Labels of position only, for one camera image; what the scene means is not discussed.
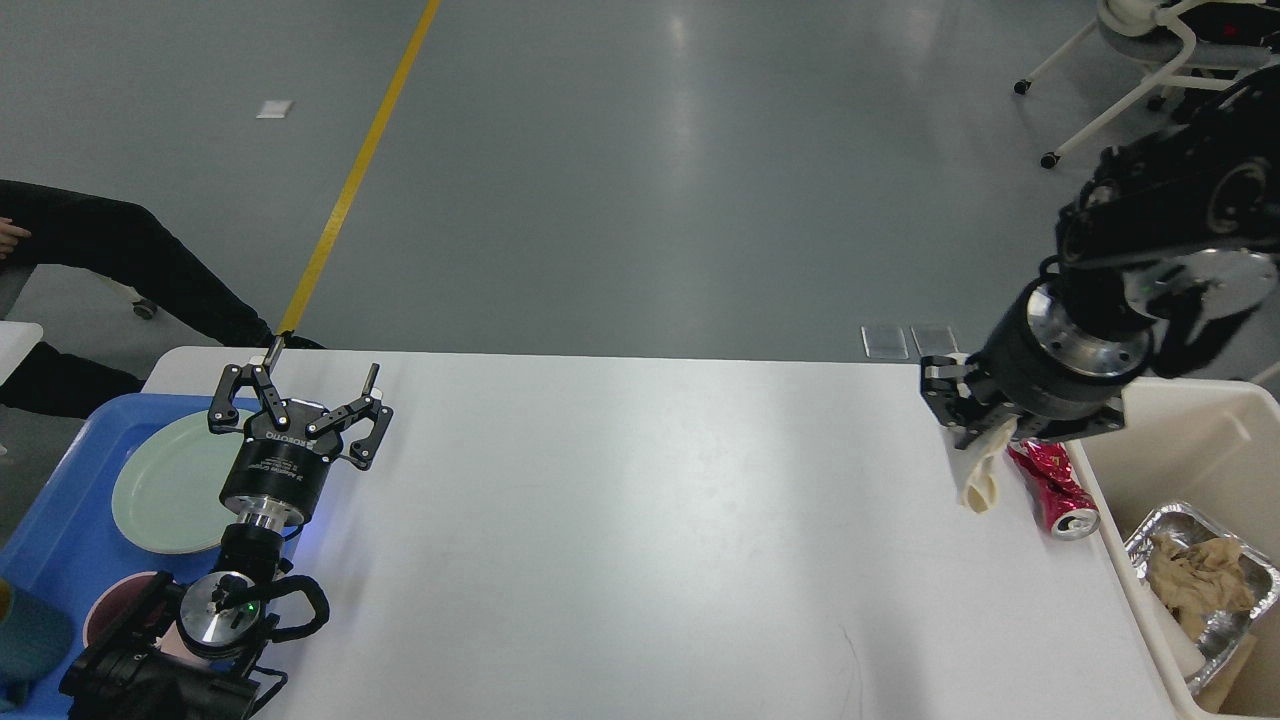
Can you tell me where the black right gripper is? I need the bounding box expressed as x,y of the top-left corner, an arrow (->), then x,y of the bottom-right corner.
920,281 -> 1155,450

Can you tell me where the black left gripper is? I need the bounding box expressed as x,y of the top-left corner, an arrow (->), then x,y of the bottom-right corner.
206,334 -> 394,530

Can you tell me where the white paper cup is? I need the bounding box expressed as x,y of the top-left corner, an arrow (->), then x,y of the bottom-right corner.
945,402 -> 1019,514
1140,583 -> 1204,679

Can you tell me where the green plate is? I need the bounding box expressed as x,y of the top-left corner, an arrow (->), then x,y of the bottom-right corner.
111,413 -> 243,555

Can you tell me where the crushed red can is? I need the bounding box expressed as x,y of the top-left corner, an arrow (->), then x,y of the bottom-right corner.
1006,439 -> 1100,541

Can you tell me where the pink mug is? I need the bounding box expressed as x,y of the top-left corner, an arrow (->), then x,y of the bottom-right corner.
81,571 -> 211,667

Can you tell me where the brown paper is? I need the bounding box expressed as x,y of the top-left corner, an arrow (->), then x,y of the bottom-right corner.
1147,536 -> 1256,641

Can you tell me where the aluminium foil tray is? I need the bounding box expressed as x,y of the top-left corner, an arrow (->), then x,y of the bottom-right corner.
1125,501 -> 1277,697

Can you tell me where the brown paper bag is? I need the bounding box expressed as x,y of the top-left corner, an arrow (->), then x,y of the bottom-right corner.
1196,633 -> 1258,714

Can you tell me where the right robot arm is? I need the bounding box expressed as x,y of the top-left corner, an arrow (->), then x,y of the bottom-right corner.
920,67 -> 1277,450

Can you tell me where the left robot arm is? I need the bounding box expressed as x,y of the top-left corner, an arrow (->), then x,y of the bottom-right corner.
59,332 -> 394,719

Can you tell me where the right floor plate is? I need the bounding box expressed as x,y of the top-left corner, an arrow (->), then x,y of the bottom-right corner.
910,323 -> 960,357

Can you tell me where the floor plate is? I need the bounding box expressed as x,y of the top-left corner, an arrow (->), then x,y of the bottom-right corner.
860,324 -> 911,363
910,323 -> 960,357

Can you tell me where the left floor plate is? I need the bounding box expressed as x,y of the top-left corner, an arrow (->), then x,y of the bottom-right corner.
860,324 -> 911,363

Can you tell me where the grey office chair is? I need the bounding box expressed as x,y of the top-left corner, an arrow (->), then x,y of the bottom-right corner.
120,284 -> 159,322

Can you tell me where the blue plastic tray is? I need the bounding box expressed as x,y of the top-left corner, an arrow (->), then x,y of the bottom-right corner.
3,395 -> 219,719

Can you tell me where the beige plastic bin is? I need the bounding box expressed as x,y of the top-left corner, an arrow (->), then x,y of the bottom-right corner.
1069,378 -> 1279,719

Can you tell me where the white side table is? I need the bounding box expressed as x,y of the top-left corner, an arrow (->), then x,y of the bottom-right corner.
0,320 -> 44,384

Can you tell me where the teal cup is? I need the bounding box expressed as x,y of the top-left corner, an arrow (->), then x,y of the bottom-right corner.
1,579 -> 76,712

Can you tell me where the seated person in black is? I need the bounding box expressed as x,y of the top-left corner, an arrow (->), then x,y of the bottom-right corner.
1,179 -> 275,419

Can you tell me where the white rolling chair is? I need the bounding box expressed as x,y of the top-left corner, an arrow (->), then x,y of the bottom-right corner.
1012,1 -> 1277,170

